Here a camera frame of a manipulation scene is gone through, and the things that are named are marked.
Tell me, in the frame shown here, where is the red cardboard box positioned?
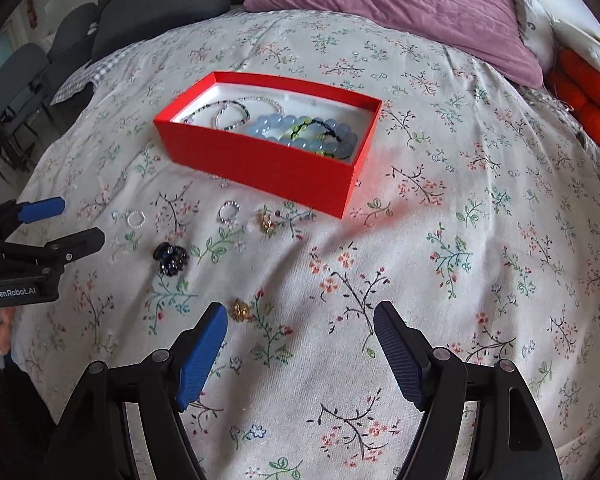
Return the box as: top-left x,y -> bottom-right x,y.
153,71 -> 384,220

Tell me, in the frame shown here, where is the thin dark bead bracelet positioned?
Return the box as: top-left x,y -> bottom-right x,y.
182,100 -> 251,128

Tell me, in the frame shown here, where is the orange plush cushion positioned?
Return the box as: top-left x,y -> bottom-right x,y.
545,49 -> 600,150

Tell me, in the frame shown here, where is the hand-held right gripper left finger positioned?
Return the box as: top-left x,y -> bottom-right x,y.
42,302 -> 229,480

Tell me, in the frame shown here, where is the green bead black cord bracelet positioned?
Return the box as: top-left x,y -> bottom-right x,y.
282,116 -> 342,156

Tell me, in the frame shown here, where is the pink pillow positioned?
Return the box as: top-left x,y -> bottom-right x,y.
242,0 -> 545,88

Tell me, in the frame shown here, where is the black flower hair clip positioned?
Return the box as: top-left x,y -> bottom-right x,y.
153,242 -> 190,276

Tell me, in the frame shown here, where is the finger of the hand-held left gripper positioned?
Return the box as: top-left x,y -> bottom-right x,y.
0,197 -> 66,241
0,227 -> 106,281

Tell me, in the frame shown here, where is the white quilted cushion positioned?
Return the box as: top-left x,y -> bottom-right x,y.
550,10 -> 600,68

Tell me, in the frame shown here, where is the peach soft object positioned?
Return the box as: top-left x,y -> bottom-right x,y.
0,307 -> 14,356

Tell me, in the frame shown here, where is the white patterned pillow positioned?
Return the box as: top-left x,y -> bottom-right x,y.
504,0 -> 563,68

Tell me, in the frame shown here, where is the floral bed sheet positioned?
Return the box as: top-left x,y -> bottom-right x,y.
0,4 -> 600,480

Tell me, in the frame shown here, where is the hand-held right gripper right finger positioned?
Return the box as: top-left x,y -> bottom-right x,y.
373,301 -> 566,480

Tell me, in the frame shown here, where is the grey checked cloth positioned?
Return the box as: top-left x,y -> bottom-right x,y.
50,57 -> 131,107

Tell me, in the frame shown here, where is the dark grey cushion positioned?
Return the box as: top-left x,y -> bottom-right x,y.
91,0 -> 276,62

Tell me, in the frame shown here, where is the beaded necklace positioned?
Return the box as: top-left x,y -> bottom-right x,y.
212,96 -> 286,130

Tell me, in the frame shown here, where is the grey chair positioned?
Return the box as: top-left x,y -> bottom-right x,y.
46,2 -> 102,97
0,42 -> 51,122

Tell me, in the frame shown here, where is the light blue bead bracelet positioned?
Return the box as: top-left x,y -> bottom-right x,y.
246,114 -> 359,162

